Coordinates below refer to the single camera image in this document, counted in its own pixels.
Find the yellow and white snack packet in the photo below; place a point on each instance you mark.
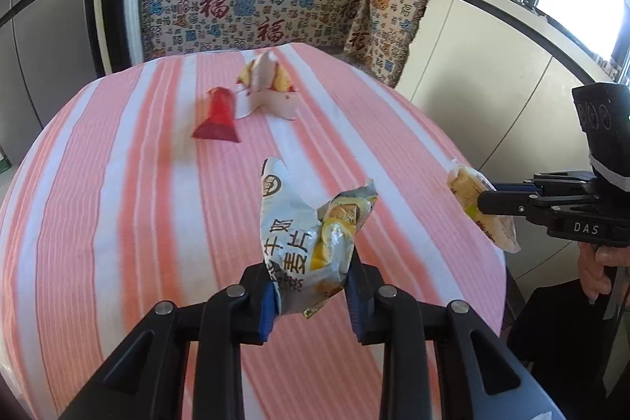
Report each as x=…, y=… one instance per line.
x=467, y=188

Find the person's right hand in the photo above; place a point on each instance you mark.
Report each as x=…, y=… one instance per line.
x=590, y=272

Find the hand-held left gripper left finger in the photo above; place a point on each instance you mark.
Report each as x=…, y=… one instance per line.
x=266, y=311

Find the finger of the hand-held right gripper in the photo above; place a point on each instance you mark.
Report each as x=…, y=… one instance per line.
x=507, y=202
x=566, y=181

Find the white kitchen cabinet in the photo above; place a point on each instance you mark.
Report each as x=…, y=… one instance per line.
x=492, y=56

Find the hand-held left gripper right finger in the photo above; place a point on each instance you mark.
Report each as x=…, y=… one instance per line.
x=355, y=316

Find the red snack wrapper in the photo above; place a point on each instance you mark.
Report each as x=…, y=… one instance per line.
x=216, y=120

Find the grey refrigerator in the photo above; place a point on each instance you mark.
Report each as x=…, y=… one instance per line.
x=44, y=31

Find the yellow and pink snack wrapper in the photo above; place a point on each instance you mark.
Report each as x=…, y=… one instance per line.
x=268, y=85

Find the small printed sofa blanket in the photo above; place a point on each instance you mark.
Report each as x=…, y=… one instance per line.
x=389, y=16

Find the white and yellow snack wrapper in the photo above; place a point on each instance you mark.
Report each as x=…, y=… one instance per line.
x=300, y=252

